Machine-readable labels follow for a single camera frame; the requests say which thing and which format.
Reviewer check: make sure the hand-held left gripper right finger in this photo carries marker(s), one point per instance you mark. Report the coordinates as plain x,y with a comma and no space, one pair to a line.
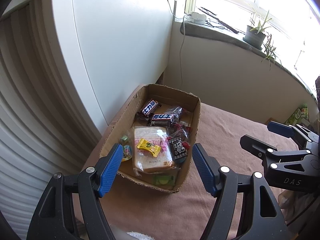
203,170

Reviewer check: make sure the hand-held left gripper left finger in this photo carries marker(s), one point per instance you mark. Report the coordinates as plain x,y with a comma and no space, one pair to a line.
111,170

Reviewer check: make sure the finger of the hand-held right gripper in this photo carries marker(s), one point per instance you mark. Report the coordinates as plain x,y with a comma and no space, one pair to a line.
280,128
252,145

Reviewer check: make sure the colourful candy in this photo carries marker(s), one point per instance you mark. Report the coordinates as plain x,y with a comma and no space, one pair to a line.
127,152

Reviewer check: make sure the black cartoon snack packet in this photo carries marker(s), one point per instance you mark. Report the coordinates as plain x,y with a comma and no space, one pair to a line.
178,150

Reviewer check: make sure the green candy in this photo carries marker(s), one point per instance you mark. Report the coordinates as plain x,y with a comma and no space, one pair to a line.
124,138

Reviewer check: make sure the packaged bread slice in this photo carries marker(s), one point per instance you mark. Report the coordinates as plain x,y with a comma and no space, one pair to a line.
150,160

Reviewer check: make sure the green jelly cup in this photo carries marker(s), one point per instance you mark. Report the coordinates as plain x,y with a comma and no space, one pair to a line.
163,180

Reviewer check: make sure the yellow candy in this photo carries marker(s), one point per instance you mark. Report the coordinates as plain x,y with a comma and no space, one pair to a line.
148,146

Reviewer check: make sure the large brown chocolate bar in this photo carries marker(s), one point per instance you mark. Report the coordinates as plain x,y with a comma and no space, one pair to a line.
162,118

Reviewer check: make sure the small brown chocolate bar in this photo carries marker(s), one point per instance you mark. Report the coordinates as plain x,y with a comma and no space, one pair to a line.
148,108

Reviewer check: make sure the brown cardboard box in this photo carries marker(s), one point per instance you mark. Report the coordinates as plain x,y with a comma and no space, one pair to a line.
170,95

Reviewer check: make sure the person's right hand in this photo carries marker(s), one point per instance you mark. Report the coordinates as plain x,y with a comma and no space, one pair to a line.
292,202

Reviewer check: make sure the green paper box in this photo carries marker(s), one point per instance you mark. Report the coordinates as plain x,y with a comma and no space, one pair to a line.
297,115

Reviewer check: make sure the white textured cloth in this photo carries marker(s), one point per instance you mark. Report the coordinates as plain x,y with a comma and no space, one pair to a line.
137,236

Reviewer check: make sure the potted spider plant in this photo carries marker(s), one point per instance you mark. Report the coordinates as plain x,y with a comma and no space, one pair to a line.
253,36

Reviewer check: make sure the white ribbed panel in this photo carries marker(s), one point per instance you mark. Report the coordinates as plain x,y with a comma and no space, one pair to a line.
25,105

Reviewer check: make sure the grey windowsill cover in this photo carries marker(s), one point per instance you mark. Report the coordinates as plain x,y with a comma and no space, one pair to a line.
217,33

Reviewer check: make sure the white cabinet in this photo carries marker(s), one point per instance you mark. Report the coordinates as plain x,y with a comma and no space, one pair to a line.
112,42

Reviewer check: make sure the white power adapter box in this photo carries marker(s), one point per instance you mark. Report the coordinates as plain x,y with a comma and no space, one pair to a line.
196,17

